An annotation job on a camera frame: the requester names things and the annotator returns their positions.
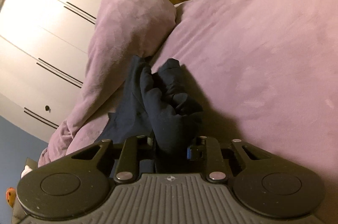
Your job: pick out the white wardrobe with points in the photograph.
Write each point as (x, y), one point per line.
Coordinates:
(44, 45)

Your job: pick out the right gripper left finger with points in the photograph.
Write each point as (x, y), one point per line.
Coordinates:
(121, 162)

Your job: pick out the dark navy garment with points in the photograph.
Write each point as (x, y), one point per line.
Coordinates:
(157, 105)

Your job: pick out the purple rolled duvet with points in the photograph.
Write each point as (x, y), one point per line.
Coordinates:
(124, 28)

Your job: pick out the orange toy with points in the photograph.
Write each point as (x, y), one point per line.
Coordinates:
(10, 196)

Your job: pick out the purple bed sheet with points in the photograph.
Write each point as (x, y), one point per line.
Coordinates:
(265, 70)

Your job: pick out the white plush toy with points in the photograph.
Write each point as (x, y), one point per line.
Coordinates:
(27, 169)

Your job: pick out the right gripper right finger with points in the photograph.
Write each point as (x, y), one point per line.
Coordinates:
(207, 157)

